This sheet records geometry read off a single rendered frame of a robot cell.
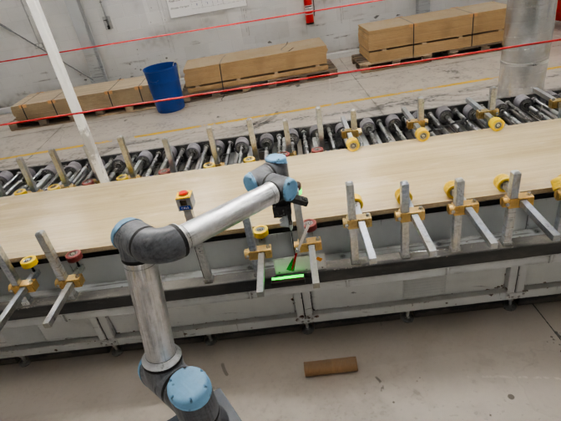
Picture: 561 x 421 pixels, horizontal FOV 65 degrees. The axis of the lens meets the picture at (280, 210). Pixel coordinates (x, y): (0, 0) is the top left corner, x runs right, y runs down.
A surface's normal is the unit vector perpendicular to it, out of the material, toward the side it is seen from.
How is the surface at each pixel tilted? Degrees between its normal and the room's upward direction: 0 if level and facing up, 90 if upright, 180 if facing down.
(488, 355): 0
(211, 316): 94
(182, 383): 5
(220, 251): 90
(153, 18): 90
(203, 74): 90
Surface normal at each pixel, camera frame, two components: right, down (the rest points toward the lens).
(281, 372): -0.14, -0.84
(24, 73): 0.06, 0.51
